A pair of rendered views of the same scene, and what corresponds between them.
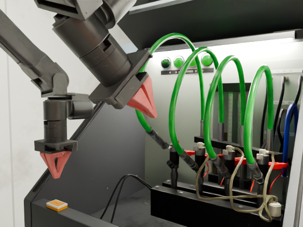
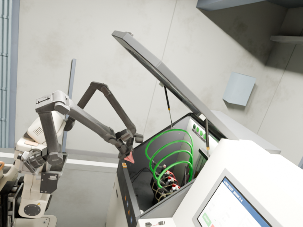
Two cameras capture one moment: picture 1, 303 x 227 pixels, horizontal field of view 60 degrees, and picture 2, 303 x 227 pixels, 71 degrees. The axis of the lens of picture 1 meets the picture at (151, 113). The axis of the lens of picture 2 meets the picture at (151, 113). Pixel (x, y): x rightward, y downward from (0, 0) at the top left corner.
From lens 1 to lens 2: 1.13 m
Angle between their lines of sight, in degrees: 36
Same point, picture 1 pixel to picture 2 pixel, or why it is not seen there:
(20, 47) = (124, 119)
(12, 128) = (151, 107)
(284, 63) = not seen: hidden behind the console
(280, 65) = not seen: hidden behind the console
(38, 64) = (127, 125)
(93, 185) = (144, 162)
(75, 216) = (125, 171)
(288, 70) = not seen: hidden behind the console
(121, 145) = (163, 152)
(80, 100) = (139, 137)
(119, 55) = (122, 149)
